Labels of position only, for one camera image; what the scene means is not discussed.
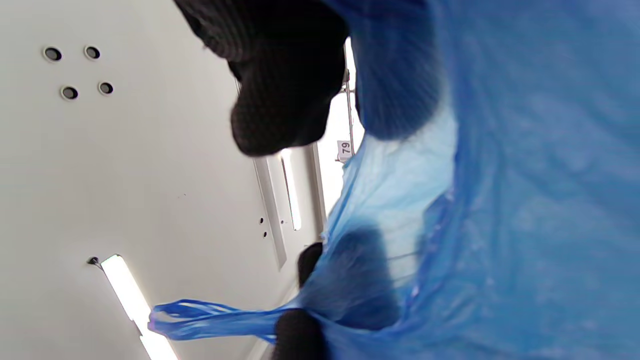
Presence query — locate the person's right hand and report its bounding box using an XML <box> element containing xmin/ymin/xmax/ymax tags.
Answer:
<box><xmin>172</xmin><ymin>0</ymin><xmax>351</xmax><ymax>157</ymax></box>

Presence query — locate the person's left hand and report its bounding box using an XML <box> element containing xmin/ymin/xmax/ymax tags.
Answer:
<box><xmin>272</xmin><ymin>242</ymin><xmax>329</xmax><ymax>360</ymax></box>

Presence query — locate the blue plastic bag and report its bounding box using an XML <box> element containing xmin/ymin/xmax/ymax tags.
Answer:
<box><xmin>147</xmin><ymin>0</ymin><xmax>640</xmax><ymax>360</ymax></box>

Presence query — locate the white ceiling strip light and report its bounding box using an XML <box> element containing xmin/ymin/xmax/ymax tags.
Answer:
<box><xmin>100</xmin><ymin>254</ymin><xmax>179</xmax><ymax>360</ymax></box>

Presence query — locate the metal ceiling rail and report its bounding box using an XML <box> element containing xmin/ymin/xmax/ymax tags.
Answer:
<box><xmin>342</xmin><ymin>39</ymin><xmax>357</xmax><ymax>157</ymax></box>

